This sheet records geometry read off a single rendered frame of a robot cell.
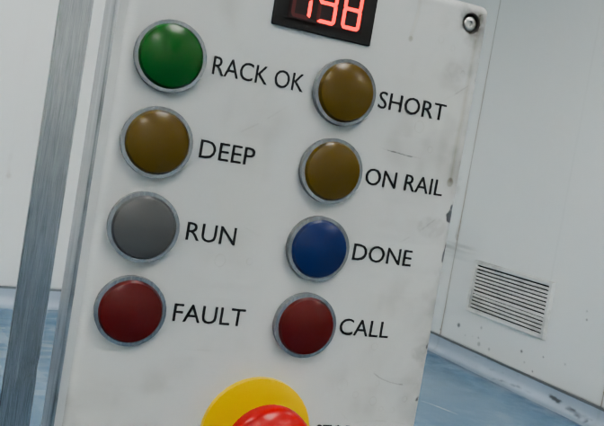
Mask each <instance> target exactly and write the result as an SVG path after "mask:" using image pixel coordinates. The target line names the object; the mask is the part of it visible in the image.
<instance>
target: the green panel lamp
mask: <svg viewBox="0 0 604 426"><path fill-rule="evenodd" d="M138 61H139V64H140V67H141V69H142V71H143V73H144V74H145V76H146V77H147V78H148V79H149V80H150V81H151V82H152V83H154V84H156V85H158V86H160V87H163V88H165V89H179V88H182V87H184V86H186V85H188V84H190V83H191V82H192V81H194V80H195V78H196V77H197V76H198V75H199V73H200V70H201V68H202V64H203V52H202V47H201V45H200V42H199V40H198V38H197V37H196V36H195V35H194V34H193V33H192V32H191V31H190V30H189V29H187V28H185V27H184V26H182V25H180V24H176V23H163V24H159V25H156V26H155V27H154V28H152V29H151V30H149V31H148V32H147V33H146V35H145V36H144V37H143V39H142V41H141V42H140V45H139V49H138Z"/></svg>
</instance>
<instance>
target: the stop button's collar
mask: <svg viewBox="0 0 604 426"><path fill-rule="evenodd" d="M267 404H276V405H282V406H285V407H288V408H289V409H291V410H293V411H294V412H296V413H297V414H298V415H299V416H300V417H301V418H302V419H303V420H304V422H305V423H306V425H307V426H309V418H308V414H307V410H306V407H305V405H304V403H303V401H302V399H301V398H300V397H299V395H298V394H297V393H296V392H295V391H294V390H293V389H292V388H291V387H290V386H288V385H287V384H285V383H283V382H282V381H279V380H277V379H275V378H271V377H250V378H247V379H243V380H241V381H238V382H236V383H234V384H233V385H231V386H229V387H227V388H226V389H225V390H223V391H222V392H221V393H220V394H219V395H218V396H217V397H216V398H215V399H214V400H213V401H212V402H211V404H210V405H209V408H208V409H207V411H206V412H205V414H204V416H203V418H202V421H201V425H200V426H233V425H234V423H235V422H236V421H237V420H238V419H239V418H240V417H241V416H243V415H244V414H245V413H247V412H249V411H251V410H252V409H254V408H256V407H259V406H263V405H267Z"/></svg>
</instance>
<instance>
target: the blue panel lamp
mask: <svg viewBox="0 0 604 426"><path fill-rule="evenodd" d="M291 253H292V259H293V262H294V263H295V265H296V267H297V268H298V270H299V271H300V272H302V273H303V274H304V275H306V276H308V277H310V278H323V277H326V276H329V275H331V274H332V273H334V272H335V271H337V270H338V269H339V268H340V266H341V265H342V263H343V260H344V258H345V255H346V241H345V237H344V235H343V233H342V230H341V229H340V228H339V227H338V226H337V225H335V224H334V223H332V222H330V221H326V220H316V221H312V222H310V223H307V224H306V225H304V226H303V227H302V228H301V229H300V230H299V231H298V233H297V234H296V236H295V238H294V240H293V244H292V249H291Z"/></svg>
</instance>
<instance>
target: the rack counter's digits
mask: <svg viewBox="0 0 604 426"><path fill-rule="evenodd" d="M366 3H367V0H289V9H288V15H287V17H289V18H293V19H297V20H300V21H305V22H311V23H315V24H319V25H323V26H327V27H331V28H335V29H338V30H342V31H349V32H353V33H357V34H360V35H361V31H362V25H363V20H364V14H365V9H366Z"/></svg>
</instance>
